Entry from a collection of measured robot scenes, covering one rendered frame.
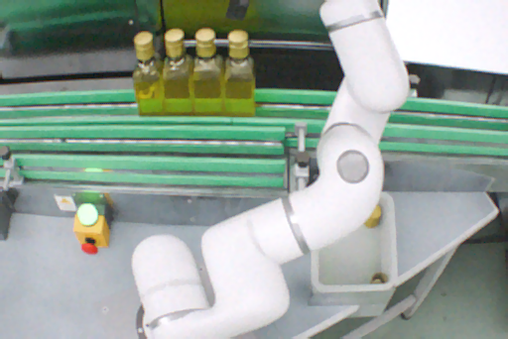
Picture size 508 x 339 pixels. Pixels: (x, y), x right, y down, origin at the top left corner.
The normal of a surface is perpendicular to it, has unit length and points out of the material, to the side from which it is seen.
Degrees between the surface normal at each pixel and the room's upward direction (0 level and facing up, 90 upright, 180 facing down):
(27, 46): 90
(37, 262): 0
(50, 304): 0
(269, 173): 90
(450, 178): 90
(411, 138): 90
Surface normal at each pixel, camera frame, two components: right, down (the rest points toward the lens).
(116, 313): 0.07, -0.52
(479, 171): -0.04, 0.83
